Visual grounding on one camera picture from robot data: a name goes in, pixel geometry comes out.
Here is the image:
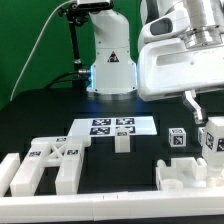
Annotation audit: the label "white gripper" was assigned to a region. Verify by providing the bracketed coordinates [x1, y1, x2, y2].
[137, 7, 224, 124]

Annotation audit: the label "white chair seat part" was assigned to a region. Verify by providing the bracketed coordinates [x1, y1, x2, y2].
[155, 157, 224, 192]

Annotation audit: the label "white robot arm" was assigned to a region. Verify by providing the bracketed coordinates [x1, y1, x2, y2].
[87, 0, 224, 124]

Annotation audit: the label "white chair back part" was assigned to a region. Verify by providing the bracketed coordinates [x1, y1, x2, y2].
[10, 136, 91, 197]

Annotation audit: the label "white U-shaped fence frame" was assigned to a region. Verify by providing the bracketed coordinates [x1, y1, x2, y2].
[0, 153, 224, 223]

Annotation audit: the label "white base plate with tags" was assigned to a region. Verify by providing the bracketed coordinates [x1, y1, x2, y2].
[68, 116, 157, 137]

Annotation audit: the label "black cables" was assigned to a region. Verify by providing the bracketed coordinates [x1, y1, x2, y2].
[45, 69, 92, 90]

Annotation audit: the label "black camera stand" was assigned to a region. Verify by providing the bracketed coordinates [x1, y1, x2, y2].
[58, 0, 114, 90]

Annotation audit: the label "white cable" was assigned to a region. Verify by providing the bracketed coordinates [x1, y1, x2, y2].
[9, 0, 78, 102]

